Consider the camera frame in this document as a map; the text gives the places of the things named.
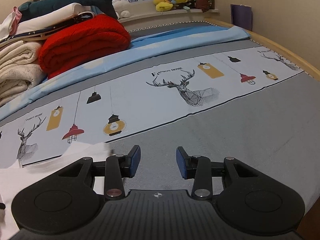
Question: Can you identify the light blue cloud quilt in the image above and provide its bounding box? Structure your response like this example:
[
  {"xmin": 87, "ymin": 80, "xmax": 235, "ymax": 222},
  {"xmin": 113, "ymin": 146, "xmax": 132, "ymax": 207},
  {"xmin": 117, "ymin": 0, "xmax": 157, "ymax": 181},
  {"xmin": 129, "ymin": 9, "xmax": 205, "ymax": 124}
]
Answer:
[{"xmin": 1, "ymin": 25, "xmax": 250, "ymax": 120}]

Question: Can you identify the white seal plush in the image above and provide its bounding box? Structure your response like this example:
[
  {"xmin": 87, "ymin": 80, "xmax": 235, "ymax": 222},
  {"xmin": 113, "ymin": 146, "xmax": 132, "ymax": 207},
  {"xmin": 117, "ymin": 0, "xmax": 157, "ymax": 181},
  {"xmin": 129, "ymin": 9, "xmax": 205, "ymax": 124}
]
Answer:
[{"xmin": 112, "ymin": 0, "xmax": 131, "ymax": 19}]

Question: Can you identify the red knitted blanket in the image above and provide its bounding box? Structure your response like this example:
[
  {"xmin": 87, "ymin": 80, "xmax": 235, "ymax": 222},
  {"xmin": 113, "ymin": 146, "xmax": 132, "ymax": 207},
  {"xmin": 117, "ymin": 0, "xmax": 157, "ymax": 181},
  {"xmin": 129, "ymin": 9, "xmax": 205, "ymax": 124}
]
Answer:
[{"xmin": 38, "ymin": 14, "xmax": 131, "ymax": 79}]

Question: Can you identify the white t-shirt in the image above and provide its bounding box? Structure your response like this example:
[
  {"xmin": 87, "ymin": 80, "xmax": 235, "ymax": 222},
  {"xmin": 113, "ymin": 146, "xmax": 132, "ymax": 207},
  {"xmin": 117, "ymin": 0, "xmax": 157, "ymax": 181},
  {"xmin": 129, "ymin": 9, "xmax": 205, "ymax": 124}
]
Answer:
[{"xmin": 1, "ymin": 142, "xmax": 113, "ymax": 239}]

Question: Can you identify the printed grey bed sheet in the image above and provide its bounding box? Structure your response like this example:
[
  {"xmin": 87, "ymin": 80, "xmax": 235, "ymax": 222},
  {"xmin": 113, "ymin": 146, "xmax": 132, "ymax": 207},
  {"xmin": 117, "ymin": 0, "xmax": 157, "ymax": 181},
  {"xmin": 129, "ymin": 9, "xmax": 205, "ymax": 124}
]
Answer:
[{"xmin": 1, "ymin": 38, "xmax": 319, "ymax": 209}]

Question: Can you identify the cream fleece blanket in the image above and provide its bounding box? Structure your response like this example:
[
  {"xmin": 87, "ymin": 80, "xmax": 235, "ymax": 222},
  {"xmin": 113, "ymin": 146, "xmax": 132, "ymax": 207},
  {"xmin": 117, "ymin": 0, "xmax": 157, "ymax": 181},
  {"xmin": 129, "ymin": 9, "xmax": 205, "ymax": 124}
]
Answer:
[{"xmin": 1, "ymin": 40, "xmax": 46, "ymax": 106}]

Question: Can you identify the pink white garment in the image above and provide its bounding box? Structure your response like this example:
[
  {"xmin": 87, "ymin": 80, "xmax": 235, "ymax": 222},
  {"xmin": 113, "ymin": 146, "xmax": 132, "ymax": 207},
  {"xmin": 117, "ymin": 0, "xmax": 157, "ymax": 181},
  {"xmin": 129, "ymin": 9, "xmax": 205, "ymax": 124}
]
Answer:
[{"xmin": 0, "ymin": 7, "xmax": 22, "ymax": 41}]

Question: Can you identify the white pillow with dark trim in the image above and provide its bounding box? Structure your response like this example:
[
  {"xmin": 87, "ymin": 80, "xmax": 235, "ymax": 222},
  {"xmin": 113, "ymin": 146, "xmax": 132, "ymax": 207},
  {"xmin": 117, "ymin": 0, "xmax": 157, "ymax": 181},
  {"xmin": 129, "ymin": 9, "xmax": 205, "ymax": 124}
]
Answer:
[{"xmin": 1, "ymin": 3, "xmax": 95, "ymax": 47}]

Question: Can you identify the purple box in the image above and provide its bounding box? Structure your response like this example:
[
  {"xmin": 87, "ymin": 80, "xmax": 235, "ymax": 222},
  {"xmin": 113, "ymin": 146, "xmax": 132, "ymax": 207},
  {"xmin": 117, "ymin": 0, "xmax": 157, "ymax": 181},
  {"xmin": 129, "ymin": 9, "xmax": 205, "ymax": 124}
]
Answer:
[{"xmin": 231, "ymin": 4, "xmax": 253, "ymax": 31}]

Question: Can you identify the dark teal shark plush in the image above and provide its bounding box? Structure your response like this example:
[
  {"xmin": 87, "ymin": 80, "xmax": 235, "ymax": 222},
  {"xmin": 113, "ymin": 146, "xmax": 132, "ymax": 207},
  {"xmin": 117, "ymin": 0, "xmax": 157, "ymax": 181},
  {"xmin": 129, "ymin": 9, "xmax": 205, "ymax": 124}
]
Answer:
[{"xmin": 18, "ymin": 0, "xmax": 117, "ymax": 21}]

